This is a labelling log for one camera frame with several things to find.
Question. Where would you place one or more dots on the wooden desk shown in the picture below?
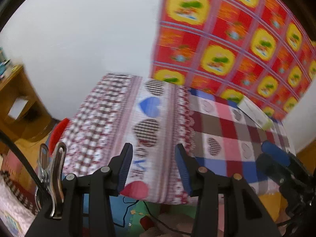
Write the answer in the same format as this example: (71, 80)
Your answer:
(29, 103)

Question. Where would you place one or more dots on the white cardboard box green end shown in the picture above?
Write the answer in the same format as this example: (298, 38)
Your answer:
(254, 112)

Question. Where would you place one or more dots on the heart patchwork tablecloth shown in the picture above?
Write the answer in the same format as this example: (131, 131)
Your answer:
(160, 133)

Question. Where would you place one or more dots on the metal spring clip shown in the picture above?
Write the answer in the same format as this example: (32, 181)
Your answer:
(53, 175)

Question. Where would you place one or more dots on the brown polka-dot cloth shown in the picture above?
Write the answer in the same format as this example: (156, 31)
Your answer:
(14, 185)

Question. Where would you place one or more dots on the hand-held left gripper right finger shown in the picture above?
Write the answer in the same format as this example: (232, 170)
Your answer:
(184, 170)

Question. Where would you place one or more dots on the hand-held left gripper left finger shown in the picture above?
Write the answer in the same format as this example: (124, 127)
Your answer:
(126, 167)

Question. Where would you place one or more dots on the small red floor object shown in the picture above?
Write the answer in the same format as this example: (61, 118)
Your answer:
(147, 223)

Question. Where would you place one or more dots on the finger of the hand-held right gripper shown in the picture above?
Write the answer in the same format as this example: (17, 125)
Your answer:
(271, 170)
(276, 153)

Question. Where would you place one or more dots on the red plastic stool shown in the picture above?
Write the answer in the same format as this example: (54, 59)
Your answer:
(58, 133)

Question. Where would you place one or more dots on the person's right forearm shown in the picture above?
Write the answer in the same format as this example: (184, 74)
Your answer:
(284, 217)

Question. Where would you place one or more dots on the red floral wall cloth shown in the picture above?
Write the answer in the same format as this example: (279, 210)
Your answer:
(222, 29)

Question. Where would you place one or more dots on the white paper sheet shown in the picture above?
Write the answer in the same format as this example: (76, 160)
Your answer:
(17, 109)

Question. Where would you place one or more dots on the person's fluffy pink leg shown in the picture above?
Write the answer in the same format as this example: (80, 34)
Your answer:
(172, 227)

